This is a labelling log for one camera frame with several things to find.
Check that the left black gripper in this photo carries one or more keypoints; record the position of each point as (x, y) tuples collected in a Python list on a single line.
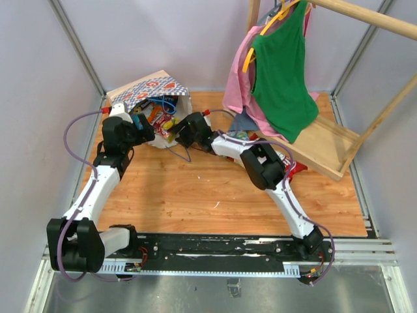
[(144, 135)]

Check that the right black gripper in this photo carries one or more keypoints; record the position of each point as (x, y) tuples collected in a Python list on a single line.
[(184, 126)]

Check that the teal snack packet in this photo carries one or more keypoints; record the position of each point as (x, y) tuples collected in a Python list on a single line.
[(239, 135)]

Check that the blue checkered paper bag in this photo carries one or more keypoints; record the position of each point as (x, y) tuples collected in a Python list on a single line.
[(154, 85)]

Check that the pink shirt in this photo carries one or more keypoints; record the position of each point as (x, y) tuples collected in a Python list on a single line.
[(238, 91)]

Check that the green tank top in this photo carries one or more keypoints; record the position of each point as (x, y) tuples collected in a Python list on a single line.
[(279, 87)]

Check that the red chips bag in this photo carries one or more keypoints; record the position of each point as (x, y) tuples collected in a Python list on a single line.
[(293, 168)]

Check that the yellow hanger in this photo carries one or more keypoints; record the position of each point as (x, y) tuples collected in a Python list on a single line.
[(282, 13)]

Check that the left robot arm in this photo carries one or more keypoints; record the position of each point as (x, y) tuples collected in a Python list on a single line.
[(75, 244)]

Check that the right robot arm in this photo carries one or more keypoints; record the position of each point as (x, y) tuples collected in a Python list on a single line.
[(265, 169)]

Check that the orange snack packet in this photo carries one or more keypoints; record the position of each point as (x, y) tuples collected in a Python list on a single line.
[(154, 114)]

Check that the blue crumpled cloth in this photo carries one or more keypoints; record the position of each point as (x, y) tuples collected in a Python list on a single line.
[(242, 121)]

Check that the grey hanger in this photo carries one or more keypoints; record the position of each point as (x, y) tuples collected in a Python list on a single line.
[(263, 21)]

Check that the wooden clothes rack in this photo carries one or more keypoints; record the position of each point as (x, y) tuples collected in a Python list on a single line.
[(325, 146)]

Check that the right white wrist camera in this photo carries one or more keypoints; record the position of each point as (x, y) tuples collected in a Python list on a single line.
[(206, 117)]

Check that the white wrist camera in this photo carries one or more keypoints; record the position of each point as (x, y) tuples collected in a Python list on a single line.
[(206, 117), (116, 110)]

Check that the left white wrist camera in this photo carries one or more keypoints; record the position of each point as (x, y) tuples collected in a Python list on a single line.
[(116, 110)]

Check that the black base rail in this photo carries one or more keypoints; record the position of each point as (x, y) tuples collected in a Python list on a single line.
[(220, 255)]

